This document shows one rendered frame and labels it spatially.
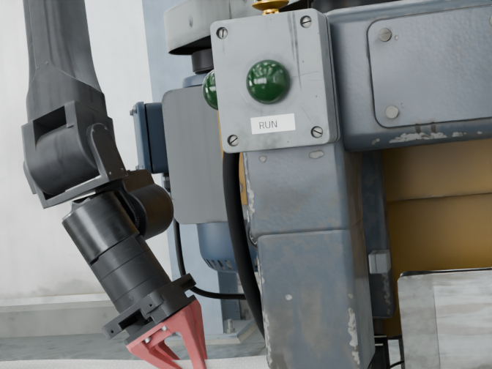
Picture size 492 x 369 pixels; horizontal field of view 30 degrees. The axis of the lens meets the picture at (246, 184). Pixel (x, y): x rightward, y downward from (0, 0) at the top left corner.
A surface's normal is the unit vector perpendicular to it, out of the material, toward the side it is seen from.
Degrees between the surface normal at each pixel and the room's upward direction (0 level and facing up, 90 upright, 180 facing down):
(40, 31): 70
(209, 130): 90
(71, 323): 90
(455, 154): 90
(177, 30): 90
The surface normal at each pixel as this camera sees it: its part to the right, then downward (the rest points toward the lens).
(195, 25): -0.91, 0.11
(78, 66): 0.78, -0.50
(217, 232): -0.60, 0.12
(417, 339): 0.00, 0.05
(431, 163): -0.26, 0.07
